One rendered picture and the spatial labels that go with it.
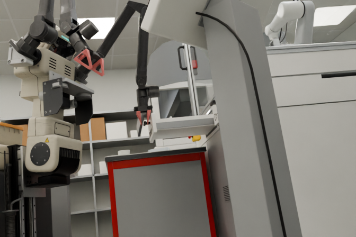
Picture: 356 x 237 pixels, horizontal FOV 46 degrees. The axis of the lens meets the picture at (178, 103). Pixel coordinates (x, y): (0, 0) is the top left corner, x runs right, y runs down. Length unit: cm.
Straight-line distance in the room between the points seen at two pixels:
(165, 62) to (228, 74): 206
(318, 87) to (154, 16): 98
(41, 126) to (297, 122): 114
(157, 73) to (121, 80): 356
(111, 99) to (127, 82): 40
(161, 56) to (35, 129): 160
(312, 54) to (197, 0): 85
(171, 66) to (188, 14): 196
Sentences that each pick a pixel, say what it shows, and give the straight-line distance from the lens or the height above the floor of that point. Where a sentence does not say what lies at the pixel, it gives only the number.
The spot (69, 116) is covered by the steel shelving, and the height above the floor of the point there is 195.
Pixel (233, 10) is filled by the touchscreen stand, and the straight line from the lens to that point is 131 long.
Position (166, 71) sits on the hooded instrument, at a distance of 327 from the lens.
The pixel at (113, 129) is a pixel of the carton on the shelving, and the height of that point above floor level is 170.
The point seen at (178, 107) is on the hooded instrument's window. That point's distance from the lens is 321.
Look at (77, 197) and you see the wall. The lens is 640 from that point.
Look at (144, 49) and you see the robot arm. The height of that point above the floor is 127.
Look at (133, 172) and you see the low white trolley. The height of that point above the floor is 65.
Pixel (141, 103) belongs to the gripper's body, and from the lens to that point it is 228.
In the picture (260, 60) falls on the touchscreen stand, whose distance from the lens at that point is 133.
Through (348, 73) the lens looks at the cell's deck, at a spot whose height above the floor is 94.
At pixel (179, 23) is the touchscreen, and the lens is 133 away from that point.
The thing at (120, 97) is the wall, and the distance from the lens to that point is 669.
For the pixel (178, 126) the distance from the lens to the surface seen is 219.
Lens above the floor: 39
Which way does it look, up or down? 15 degrees up
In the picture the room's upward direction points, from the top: 7 degrees counter-clockwise
